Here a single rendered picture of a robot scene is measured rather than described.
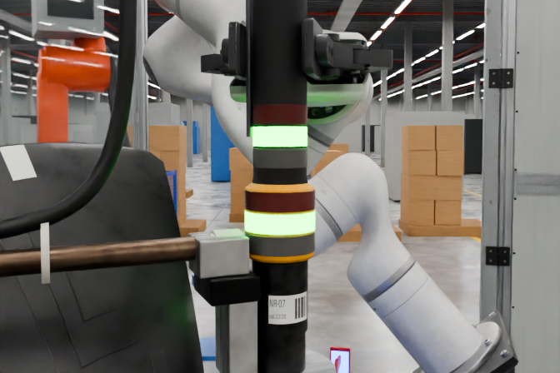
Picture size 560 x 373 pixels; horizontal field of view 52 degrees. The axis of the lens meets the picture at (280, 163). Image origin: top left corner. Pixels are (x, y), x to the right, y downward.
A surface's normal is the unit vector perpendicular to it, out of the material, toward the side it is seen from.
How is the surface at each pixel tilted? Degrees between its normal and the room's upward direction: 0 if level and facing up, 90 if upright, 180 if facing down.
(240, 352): 90
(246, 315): 90
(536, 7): 90
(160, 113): 90
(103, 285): 48
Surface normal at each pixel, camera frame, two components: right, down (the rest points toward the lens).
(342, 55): 0.54, 0.04
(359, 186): 0.02, -0.14
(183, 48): 0.25, 0.10
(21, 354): 0.27, -0.54
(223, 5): -0.50, -0.36
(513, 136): -0.22, 0.05
